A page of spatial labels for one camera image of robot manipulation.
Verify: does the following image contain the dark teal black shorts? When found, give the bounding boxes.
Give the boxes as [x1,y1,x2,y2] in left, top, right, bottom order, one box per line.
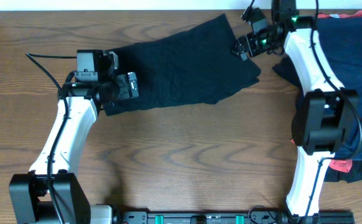
[104,14,261,116]

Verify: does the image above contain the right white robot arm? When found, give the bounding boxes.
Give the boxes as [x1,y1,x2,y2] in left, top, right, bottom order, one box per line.
[233,1,362,223]

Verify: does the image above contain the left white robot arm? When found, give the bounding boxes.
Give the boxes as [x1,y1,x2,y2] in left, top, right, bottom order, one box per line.
[9,50,139,223]

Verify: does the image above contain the navy blue folded garment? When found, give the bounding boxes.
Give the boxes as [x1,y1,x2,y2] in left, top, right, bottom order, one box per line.
[317,16,362,159]

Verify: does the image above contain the red garment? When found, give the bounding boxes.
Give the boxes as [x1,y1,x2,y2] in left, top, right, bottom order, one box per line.
[284,11,362,172]

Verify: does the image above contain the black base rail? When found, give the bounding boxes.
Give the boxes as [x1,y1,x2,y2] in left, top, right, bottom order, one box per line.
[122,209,355,224]

